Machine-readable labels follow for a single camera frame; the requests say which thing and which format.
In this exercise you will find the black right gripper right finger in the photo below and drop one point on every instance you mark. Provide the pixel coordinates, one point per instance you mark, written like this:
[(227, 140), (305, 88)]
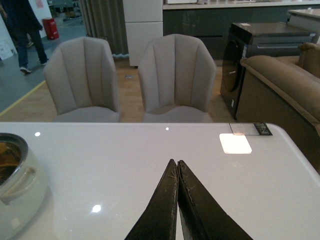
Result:
[(202, 218)]

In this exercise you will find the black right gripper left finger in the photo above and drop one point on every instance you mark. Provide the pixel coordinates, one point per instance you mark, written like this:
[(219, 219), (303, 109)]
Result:
[(159, 219)]

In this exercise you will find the yellow corn cob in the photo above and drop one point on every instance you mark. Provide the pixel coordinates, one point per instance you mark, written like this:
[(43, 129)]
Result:
[(10, 156)]

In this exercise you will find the white electric cooking pot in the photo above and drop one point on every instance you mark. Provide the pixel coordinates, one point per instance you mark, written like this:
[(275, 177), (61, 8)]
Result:
[(22, 193)]

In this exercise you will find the table label sticker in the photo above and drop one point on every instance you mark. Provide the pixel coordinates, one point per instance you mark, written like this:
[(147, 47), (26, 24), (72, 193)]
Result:
[(250, 129)]

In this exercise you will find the right beige upholstered chair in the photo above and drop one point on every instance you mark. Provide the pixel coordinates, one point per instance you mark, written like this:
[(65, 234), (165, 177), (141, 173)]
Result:
[(177, 75)]

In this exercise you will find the beige upholstered chair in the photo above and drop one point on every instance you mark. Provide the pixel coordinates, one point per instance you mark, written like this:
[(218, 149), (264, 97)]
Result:
[(177, 75), (82, 80)]

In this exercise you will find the brown sofa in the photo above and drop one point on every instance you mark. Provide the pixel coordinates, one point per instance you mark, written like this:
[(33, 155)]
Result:
[(285, 91)]

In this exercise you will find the left beige upholstered chair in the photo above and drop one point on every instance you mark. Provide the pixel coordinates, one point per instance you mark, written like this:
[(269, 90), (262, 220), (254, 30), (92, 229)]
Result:
[(82, 80)]

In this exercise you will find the dark grey kitchen counter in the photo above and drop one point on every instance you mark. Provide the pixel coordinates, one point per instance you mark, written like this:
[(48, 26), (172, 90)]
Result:
[(211, 21)]

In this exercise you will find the white refrigerator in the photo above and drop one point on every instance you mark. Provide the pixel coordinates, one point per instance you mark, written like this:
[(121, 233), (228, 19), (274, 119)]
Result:
[(143, 23)]

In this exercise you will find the grey-green curtain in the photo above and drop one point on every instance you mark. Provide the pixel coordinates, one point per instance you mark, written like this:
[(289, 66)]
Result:
[(105, 19)]

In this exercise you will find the red cabinet box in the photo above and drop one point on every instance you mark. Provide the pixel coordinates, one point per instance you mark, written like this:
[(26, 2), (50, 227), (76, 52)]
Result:
[(50, 28)]

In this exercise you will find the white signboard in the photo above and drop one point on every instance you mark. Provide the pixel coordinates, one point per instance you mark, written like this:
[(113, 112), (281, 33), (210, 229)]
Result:
[(7, 47)]

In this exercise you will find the walking person in jeans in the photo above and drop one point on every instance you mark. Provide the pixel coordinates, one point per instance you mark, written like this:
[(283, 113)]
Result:
[(24, 23)]

